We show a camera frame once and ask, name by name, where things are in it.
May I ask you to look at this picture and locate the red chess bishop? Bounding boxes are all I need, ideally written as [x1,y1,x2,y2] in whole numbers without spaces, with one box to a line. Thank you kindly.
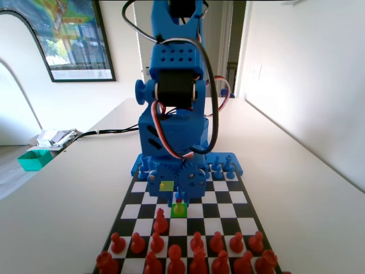
[144,251,164,274]
[211,250,231,274]

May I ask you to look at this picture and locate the red chess knight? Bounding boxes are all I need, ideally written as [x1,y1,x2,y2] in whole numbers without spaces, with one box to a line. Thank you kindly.
[233,250,254,274]

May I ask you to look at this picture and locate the red chess rook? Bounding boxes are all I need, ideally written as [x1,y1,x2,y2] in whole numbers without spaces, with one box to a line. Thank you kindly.
[96,251,120,274]
[255,249,278,274]

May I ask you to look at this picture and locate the black and white chessboard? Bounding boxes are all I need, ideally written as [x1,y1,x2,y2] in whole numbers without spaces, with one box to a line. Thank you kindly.
[91,163,283,274]

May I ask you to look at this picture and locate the advanced red pawn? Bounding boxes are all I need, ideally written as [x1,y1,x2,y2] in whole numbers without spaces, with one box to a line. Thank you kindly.
[153,207,169,234]

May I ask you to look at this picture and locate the crumpled white papers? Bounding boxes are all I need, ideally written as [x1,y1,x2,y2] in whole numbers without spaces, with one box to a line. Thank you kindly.
[36,128,83,149]

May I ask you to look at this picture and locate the green plastic box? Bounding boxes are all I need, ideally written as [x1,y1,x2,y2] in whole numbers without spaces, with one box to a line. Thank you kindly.
[17,150,54,172]

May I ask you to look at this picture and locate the framed poster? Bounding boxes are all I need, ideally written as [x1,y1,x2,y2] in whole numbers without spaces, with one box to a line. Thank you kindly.
[0,0,117,83]

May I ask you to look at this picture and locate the white curved panel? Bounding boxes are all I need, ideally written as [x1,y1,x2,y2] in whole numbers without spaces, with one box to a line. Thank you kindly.
[0,13,54,146]

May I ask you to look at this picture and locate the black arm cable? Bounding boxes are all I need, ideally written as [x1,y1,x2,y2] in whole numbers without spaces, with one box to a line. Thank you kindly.
[121,0,220,156]

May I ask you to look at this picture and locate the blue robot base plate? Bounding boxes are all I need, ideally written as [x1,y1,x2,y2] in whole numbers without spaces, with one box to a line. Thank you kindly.
[130,152,245,176]

